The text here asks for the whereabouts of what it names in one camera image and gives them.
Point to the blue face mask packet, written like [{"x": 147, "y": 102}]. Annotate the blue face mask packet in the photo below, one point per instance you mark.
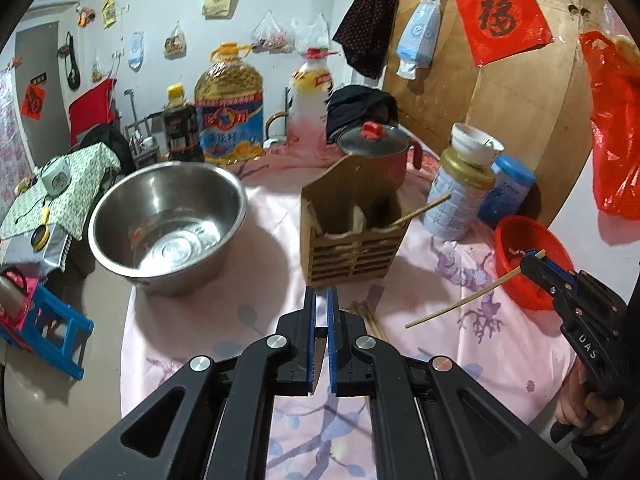
[{"x": 420, "y": 35}]

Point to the red pot with lid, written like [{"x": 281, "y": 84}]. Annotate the red pot with lid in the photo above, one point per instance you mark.
[{"x": 380, "y": 152}]

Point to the wooden chopstick holder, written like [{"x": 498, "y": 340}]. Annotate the wooden chopstick holder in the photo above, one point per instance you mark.
[{"x": 350, "y": 240}]

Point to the red paper wall decoration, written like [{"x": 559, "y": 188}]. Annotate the red paper wall decoration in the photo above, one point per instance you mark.
[{"x": 505, "y": 15}]

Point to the white plastic bag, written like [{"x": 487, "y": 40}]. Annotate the white plastic bag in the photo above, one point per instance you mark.
[{"x": 312, "y": 35}]

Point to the small clear hanging bag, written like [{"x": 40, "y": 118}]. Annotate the small clear hanging bag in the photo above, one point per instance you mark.
[{"x": 97, "y": 72}]

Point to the stainless steel bowl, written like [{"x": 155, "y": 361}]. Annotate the stainless steel bowl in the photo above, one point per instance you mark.
[{"x": 165, "y": 230}]

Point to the silver foil box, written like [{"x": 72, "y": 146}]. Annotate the silver foil box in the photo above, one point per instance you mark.
[{"x": 35, "y": 260}]

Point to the black backpack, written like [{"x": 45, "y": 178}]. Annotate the black backpack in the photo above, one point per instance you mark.
[{"x": 112, "y": 145}]

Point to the pink plastic toy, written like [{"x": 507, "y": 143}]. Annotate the pink plastic toy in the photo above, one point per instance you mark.
[{"x": 15, "y": 310}]

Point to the large cooking oil bottle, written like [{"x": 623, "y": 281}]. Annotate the large cooking oil bottle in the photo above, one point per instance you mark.
[{"x": 230, "y": 110}]

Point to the gold-lidded milk powder can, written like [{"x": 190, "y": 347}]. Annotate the gold-lidded milk powder can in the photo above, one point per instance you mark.
[{"x": 450, "y": 205}]

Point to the dark soy sauce bottle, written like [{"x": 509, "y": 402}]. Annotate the dark soy sauce bottle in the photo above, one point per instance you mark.
[{"x": 181, "y": 130}]

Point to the small blue hanging packet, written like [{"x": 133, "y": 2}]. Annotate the small blue hanging packet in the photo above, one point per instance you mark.
[{"x": 136, "y": 50}]

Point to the red door sticker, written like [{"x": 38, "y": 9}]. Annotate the red door sticker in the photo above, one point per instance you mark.
[{"x": 32, "y": 102}]

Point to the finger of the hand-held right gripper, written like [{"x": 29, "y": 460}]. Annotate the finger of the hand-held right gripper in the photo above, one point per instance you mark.
[
  {"x": 562, "y": 270},
  {"x": 537, "y": 272}
]

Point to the metal rack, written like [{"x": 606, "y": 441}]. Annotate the metal rack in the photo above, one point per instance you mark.
[{"x": 137, "y": 130}]

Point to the black hanging bag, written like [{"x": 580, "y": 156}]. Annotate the black hanging bag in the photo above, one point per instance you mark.
[{"x": 72, "y": 72}]

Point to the yellow hanging packet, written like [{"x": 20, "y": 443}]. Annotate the yellow hanging packet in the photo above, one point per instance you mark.
[{"x": 108, "y": 12}]

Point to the green floral table cover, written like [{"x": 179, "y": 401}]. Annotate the green floral table cover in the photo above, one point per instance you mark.
[{"x": 75, "y": 185}]

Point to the orange hanging toy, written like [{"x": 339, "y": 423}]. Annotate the orange hanging toy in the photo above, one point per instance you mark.
[{"x": 86, "y": 16}]

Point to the blue-lidded plastic jar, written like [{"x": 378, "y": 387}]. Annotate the blue-lidded plastic jar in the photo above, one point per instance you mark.
[{"x": 510, "y": 185}]

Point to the blue plastic stool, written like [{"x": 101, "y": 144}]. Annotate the blue plastic stool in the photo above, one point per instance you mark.
[{"x": 50, "y": 320}]

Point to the plain wooden chopstick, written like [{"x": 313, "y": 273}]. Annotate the plain wooden chopstick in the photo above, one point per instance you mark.
[
  {"x": 465, "y": 302},
  {"x": 425, "y": 208}
]

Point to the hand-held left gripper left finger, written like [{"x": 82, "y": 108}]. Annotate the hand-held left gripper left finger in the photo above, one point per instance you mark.
[{"x": 310, "y": 345}]

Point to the black cloth heap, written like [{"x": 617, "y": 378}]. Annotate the black cloth heap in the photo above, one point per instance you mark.
[{"x": 360, "y": 105}]

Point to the small white bowl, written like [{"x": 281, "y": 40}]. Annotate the small white bowl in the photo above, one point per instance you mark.
[{"x": 472, "y": 142}]

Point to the red plastic basket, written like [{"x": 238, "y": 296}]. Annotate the red plastic basket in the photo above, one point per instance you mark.
[{"x": 515, "y": 240}]

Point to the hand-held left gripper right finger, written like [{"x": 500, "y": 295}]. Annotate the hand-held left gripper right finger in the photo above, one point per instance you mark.
[{"x": 334, "y": 345}]

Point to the dark dotted hanging cloth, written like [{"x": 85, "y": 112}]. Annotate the dark dotted hanging cloth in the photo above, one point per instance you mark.
[{"x": 367, "y": 25}]

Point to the bunch of wooden chopsticks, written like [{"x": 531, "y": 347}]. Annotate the bunch of wooden chopsticks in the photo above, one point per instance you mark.
[{"x": 370, "y": 322}]

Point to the clear plastic bag with food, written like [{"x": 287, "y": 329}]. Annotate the clear plastic bag with food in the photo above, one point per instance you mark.
[{"x": 272, "y": 37}]

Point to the person's right hand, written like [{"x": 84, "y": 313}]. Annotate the person's right hand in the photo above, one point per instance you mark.
[{"x": 580, "y": 410}]

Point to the red plastic bag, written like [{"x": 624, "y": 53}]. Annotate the red plastic bag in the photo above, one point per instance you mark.
[{"x": 615, "y": 140}]

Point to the hanging snack bag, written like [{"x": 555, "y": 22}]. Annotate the hanging snack bag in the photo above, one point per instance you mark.
[{"x": 175, "y": 42}]

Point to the clear bottle with red cap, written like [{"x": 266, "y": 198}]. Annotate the clear bottle with red cap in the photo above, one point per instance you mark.
[{"x": 310, "y": 105}]

